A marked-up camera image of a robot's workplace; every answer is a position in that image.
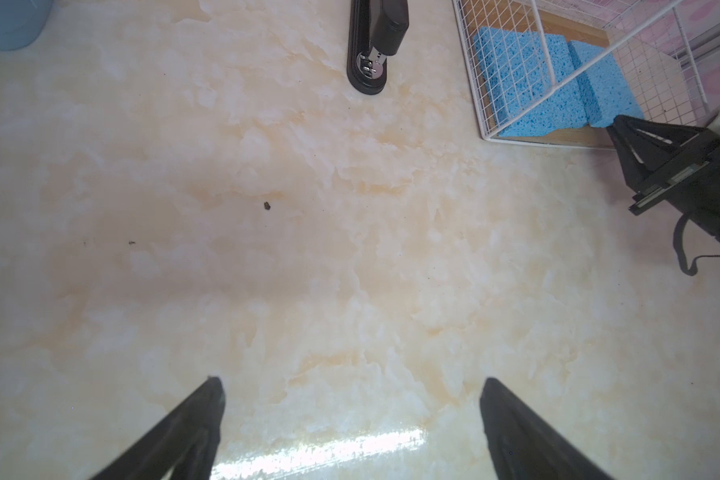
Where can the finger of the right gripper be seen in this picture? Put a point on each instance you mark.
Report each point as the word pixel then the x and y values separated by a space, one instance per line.
pixel 649 152

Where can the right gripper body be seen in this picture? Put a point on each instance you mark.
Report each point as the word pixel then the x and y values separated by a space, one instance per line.
pixel 695 190

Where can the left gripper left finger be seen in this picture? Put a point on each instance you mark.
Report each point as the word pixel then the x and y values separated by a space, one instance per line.
pixel 183 445

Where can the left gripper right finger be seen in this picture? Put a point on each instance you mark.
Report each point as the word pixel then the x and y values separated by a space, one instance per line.
pixel 524 446

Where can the blue sponge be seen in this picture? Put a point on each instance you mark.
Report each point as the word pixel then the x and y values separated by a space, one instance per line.
pixel 515 74
pixel 604 94

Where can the black stapler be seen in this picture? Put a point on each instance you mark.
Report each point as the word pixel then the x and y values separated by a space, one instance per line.
pixel 376 31

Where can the blue square timer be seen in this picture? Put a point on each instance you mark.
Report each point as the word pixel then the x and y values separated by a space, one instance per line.
pixel 22 21

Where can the white wire wooden shelf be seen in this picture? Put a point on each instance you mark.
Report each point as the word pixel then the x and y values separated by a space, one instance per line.
pixel 648 40

